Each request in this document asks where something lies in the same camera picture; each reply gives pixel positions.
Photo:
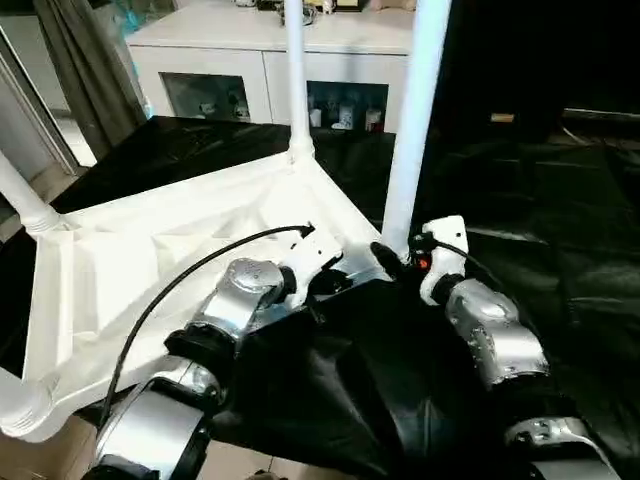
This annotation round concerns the grey door frame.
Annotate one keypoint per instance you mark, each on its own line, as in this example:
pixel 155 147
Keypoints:
pixel 50 130

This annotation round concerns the white glass-door cabinet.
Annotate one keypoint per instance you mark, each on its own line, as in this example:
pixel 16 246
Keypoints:
pixel 210 55

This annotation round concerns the black mat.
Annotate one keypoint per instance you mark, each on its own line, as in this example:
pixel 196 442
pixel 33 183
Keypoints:
pixel 550 250

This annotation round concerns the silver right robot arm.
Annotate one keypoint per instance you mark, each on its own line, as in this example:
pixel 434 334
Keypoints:
pixel 490 325

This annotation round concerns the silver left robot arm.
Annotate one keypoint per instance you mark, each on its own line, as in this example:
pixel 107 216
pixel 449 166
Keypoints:
pixel 240 285

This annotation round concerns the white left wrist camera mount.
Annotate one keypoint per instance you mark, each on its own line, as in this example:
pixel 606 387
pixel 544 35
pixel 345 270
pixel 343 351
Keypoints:
pixel 315 250

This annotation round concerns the grey curtain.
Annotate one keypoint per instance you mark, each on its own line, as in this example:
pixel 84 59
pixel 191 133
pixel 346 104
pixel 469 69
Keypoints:
pixel 85 70

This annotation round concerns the dark robot body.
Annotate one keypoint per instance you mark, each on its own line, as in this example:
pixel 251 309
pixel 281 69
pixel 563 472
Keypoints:
pixel 262 475

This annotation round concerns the dark grey bundle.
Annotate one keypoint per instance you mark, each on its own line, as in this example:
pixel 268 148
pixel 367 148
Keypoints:
pixel 312 12

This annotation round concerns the white plastic table top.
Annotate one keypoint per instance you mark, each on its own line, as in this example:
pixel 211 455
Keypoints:
pixel 150 250

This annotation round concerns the black cabinet gold label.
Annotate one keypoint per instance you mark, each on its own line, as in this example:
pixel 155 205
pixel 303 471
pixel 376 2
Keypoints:
pixel 500 65

